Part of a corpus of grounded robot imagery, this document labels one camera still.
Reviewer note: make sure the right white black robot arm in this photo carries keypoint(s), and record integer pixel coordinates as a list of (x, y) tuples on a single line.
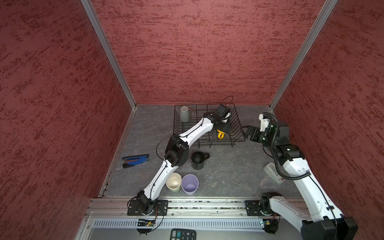
[(325, 221)]

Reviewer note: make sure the yellow mug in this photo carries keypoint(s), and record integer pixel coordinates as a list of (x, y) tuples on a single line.
[(221, 134)]

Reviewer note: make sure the black mug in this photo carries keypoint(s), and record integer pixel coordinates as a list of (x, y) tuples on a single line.
[(198, 160)]

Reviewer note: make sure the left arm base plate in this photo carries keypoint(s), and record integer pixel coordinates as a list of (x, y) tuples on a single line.
[(160, 207)]

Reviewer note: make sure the black calculator remote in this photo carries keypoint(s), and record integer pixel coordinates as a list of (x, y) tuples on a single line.
[(183, 234)]

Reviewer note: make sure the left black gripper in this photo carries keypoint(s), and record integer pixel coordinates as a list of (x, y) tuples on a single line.
[(227, 128)]

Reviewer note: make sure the black wire dish rack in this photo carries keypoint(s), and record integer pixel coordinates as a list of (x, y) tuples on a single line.
[(210, 138)]

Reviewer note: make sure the lilac plastic cup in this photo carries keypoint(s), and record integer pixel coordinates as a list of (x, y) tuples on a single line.
[(190, 184)]

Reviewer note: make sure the aluminium rail frame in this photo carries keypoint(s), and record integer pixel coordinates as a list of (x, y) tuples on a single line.
[(211, 218)]

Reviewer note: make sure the blue black crimping tool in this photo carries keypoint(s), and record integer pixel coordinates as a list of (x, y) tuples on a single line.
[(134, 160)]

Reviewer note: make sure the grey white mug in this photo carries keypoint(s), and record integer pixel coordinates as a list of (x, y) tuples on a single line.
[(185, 114)]

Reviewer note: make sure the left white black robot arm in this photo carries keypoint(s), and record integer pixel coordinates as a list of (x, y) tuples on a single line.
[(177, 153)]

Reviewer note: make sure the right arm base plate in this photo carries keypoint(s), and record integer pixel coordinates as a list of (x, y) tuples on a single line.
[(253, 207)]

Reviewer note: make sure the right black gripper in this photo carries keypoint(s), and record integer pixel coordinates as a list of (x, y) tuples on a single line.
[(255, 130)]

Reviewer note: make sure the cream light green mug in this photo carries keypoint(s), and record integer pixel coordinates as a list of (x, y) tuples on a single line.
[(174, 182)]

